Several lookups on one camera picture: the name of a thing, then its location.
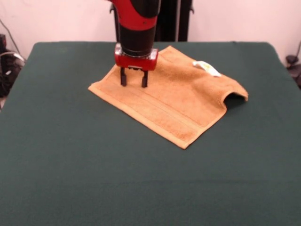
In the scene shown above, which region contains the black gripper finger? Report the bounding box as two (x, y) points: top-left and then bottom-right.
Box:
(141, 69), (149, 89)
(119, 67), (128, 87)

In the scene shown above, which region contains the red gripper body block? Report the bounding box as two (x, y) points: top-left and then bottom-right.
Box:
(114, 43), (159, 71)

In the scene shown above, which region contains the tan terry cloth towel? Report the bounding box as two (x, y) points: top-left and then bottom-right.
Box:
(88, 45), (249, 150)

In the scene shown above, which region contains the dark green table cloth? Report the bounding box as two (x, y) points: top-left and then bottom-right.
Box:
(0, 41), (301, 226)

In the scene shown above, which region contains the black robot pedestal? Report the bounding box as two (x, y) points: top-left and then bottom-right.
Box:
(109, 0), (195, 42)

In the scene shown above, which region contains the black equipment pile with cables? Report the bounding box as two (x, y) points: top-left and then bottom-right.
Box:
(0, 34), (25, 97)

